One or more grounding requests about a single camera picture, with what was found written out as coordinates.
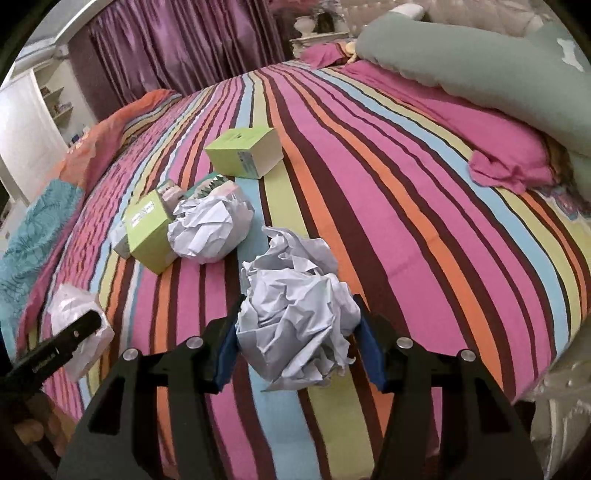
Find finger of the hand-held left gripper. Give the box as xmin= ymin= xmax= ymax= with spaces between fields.
xmin=0 ymin=310 xmax=103 ymax=403

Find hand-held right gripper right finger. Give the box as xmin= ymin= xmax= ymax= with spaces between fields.
xmin=353 ymin=295 xmax=546 ymax=480

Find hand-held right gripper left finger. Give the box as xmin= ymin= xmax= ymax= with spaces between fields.
xmin=55 ymin=295 xmax=245 ymax=480

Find white plastic bag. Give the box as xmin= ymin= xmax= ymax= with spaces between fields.
xmin=46 ymin=284 xmax=115 ymax=383

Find white paper ball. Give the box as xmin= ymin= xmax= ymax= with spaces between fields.
xmin=261 ymin=225 xmax=341 ymax=283
xmin=235 ymin=261 xmax=362 ymax=393
xmin=167 ymin=190 xmax=256 ymax=265

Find green white tissue pack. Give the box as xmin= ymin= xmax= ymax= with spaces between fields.
xmin=185 ymin=172 xmax=241 ymax=204

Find small white packet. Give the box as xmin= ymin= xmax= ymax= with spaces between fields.
xmin=157 ymin=181 xmax=182 ymax=207

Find orange and teal quilt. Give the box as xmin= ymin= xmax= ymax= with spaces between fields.
xmin=0 ymin=89 xmax=183 ymax=370

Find colourful striped bedsheet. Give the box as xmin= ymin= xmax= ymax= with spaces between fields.
xmin=18 ymin=60 xmax=591 ymax=480

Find white shelf cabinet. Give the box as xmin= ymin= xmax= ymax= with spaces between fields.
xmin=0 ymin=60 xmax=75 ymax=217

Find large pink pillow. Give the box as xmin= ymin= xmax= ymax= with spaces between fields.
xmin=339 ymin=60 xmax=555 ymax=195

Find small pink pillow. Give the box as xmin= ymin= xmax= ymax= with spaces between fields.
xmin=300 ymin=44 xmax=357 ymax=68

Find long grey-green pillow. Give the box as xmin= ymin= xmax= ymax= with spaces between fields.
xmin=355 ymin=11 xmax=591 ymax=197

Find purple curtain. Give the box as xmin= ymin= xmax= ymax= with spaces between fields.
xmin=69 ymin=0 xmax=296 ymax=109

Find white ornate nightstand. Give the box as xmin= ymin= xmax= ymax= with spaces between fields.
xmin=288 ymin=30 xmax=352 ymax=58

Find tufted cream headboard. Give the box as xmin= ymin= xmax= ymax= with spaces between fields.
xmin=342 ymin=0 xmax=546 ymax=34

